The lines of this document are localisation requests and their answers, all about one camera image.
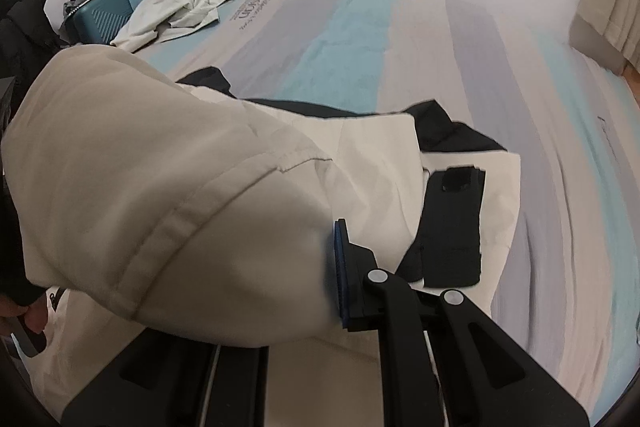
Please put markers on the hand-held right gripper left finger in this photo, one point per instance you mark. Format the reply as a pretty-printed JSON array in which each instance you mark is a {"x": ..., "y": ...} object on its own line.
[{"x": 165, "y": 387}]

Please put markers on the person's left hand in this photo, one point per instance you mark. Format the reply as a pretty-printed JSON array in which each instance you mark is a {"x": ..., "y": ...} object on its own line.
[{"x": 34, "y": 319}]

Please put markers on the teal suitcase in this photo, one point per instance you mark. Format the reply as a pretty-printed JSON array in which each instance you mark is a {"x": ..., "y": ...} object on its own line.
[{"x": 105, "y": 14}]

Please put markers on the white crumpled jacket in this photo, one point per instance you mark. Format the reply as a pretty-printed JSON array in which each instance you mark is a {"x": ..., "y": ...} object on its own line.
[{"x": 175, "y": 2}]

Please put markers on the wooden headboard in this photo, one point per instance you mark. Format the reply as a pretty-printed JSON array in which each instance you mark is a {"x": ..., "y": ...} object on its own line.
[{"x": 632, "y": 82}]

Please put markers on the cream and black hooded jacket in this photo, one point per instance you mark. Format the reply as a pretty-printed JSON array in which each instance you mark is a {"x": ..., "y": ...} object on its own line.
[{"x": 150, "y": 182}]

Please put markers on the black backpack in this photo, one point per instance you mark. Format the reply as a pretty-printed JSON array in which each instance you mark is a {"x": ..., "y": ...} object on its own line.
[{"x": 25, "y": 42}]

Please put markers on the striped bed sheet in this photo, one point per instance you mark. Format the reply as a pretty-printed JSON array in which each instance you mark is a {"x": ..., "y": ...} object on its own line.
[{"x": 350, "y": 37}]

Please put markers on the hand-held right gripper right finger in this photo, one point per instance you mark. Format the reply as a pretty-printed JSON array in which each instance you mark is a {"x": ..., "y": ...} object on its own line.
[{"x": 341, "y": 274}]

